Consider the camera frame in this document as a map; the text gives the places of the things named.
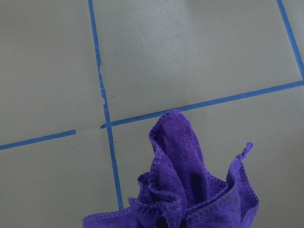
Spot purple microfiber cloth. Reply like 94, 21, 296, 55
83, 110, 259, 228

